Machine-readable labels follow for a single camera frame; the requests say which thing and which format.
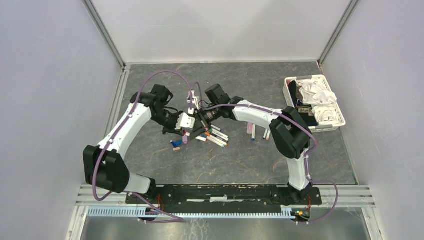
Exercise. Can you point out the white marker red tip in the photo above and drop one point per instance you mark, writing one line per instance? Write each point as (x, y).
(219, 134)

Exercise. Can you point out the white marker orange tip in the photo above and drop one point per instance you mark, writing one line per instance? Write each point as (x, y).
(215, 139)

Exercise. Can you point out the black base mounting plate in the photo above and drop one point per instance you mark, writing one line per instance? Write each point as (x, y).
(230, 199)

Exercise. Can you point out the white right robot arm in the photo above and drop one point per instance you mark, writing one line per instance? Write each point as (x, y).
(290, 133)

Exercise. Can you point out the black printed t-shirt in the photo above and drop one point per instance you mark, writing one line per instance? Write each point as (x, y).
(303, 109)

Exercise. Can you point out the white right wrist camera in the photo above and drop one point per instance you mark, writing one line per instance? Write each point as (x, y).
(193, 100)

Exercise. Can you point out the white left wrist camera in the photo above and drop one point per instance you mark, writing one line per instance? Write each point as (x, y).
(186, 120)

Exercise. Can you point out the white acrylic marker peach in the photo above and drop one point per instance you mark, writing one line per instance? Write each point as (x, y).
(265, 135)

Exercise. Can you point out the small blue white cap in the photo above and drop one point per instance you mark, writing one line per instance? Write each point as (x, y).
(174, 144)

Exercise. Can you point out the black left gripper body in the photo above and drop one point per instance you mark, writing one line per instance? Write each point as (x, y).
(169, 121)

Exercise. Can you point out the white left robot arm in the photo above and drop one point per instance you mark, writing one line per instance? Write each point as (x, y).
(104, 165)

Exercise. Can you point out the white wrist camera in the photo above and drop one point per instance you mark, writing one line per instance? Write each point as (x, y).
(193, 100)
(186, 120)

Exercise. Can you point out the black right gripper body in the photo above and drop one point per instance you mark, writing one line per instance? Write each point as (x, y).
(206, 116)

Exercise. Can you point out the white perforated plastic basket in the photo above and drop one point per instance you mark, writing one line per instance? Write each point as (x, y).
(313, 125)

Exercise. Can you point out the white crumpled cloth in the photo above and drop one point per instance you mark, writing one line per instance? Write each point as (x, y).
(323, 101)

